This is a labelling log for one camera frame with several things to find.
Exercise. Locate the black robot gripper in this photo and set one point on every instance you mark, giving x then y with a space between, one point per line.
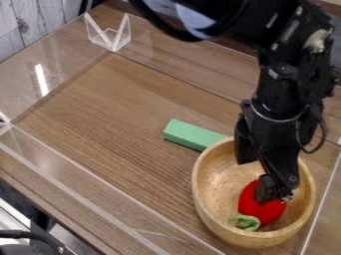
274 138

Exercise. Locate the red plush fruit green stem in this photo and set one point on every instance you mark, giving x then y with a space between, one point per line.
255 215

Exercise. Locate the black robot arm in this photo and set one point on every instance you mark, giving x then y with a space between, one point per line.
291 32

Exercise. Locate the wooden bowl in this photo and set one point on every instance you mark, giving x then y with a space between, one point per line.
219 180

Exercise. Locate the green foam block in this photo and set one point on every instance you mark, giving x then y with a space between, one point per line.
191 136

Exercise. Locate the clear acrylic enclosure wall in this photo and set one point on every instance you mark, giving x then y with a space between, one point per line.
84 150

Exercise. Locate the clear acrylic corner bracket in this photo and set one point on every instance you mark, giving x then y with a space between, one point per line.
112 39

